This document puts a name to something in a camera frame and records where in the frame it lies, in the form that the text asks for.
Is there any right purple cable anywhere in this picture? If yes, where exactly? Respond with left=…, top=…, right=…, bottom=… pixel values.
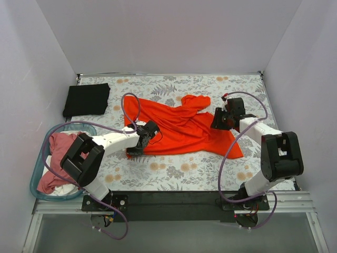
left=217, top=91, right=277, bottom=231

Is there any aluminium frame rail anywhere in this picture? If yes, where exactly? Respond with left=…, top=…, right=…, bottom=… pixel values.
left=23, top=191, right=329, bottom=252

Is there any folded black t-shirt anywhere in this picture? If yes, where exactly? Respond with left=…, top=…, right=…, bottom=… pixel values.
left=62, top=83, right=110, bottom=118

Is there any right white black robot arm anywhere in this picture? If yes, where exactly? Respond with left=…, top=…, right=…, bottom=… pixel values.
left=211, top=93, right=304, bottom=210

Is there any orange t-shirt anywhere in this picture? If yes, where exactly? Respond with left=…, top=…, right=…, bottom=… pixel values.
left=124, top=95, right=235, bottom=156

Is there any purple cable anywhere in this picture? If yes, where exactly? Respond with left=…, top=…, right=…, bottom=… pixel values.
left=217, top=91, right=277, bottom=231
left=41, top=92, right=142, bottom=240

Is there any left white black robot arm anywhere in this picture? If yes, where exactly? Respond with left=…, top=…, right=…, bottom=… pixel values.
left=60, top=121, right=160, bottom=211

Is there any translucent blue laundry basket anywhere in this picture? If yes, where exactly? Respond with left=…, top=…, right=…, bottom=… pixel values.
left=29, top=123, right=96, bottom=201

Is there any pink t-shirt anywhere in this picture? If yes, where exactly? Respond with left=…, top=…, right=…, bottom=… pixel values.
left=37, top=131, right=82, bottom=194

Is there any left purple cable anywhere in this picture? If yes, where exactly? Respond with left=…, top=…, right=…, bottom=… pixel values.
left=41, top=92, right=142, bottom=240

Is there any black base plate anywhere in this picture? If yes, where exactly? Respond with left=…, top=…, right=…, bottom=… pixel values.
left=81, top=191, right=270, bottom=226

